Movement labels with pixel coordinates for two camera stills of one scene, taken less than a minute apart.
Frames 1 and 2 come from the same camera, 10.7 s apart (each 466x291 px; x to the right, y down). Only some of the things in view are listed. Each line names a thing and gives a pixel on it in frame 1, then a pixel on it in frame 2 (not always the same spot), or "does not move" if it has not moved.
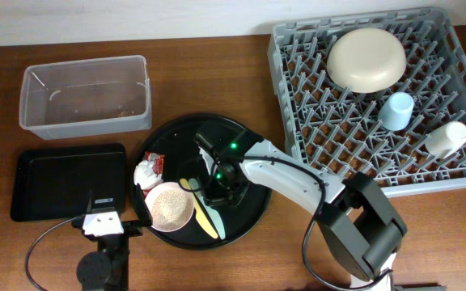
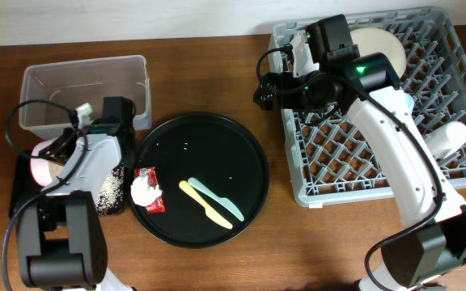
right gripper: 214,200 → 283,79
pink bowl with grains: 171,207 → 43,170
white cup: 446,139 does not move
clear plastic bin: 86,98 does not move
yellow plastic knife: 201,215 → 209,211
